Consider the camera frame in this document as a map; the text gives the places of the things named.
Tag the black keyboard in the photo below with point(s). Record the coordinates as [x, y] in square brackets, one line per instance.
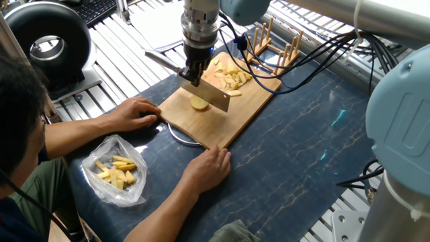
[94, 10]

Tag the person's left forearm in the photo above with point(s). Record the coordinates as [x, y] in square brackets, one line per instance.
[77, 134]

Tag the wooden pole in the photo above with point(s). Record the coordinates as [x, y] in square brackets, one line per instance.
[27, 70]

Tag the grey-green cloth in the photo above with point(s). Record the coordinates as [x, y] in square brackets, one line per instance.
[232, 232]

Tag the bamboo cutting board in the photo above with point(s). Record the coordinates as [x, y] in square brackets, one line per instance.
[252, 111]

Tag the white sheet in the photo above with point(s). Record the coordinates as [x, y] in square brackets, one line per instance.
[158, 23]

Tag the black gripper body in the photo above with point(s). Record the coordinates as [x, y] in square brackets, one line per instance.
[198, 52]

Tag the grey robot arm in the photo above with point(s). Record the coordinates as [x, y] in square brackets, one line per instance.
[403, 134]

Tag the wooden knife rack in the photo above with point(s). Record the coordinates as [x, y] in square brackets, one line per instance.
[275, 54]

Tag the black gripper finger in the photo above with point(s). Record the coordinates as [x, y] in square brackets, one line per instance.
[200, 72]
[187, 74]

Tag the person's right hand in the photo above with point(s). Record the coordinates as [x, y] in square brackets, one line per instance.
[207, 169]

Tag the person's left hand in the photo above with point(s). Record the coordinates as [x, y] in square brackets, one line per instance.
[138, 113]

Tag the plastic bag of potato sticks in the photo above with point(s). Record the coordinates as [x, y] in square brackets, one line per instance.
[111, 171]

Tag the olive trousers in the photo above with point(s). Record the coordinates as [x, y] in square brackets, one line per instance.
[44, 202]

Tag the steel cleaver knife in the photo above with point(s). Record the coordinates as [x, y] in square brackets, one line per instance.
[211, 99]

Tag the thin cut potato slice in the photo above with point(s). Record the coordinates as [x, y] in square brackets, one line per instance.
[239, 78]
[246, 75]
[216, 64]
[235, 86]
[235, 93]
[232, 72]

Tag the dark blue marble mat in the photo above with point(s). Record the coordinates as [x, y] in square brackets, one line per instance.
[309, 154]

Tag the person's right forearm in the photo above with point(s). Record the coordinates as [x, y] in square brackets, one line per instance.
[156, 220]

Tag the metal mounting plate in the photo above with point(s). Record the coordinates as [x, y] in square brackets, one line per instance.
[349, 228]

